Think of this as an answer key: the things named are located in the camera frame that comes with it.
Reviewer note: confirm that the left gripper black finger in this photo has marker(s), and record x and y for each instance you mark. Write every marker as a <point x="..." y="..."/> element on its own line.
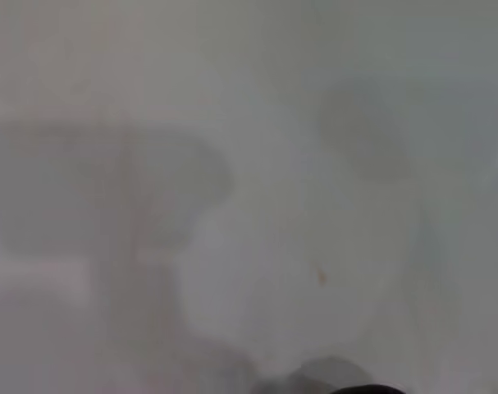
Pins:
<point x="367" y="390"/>

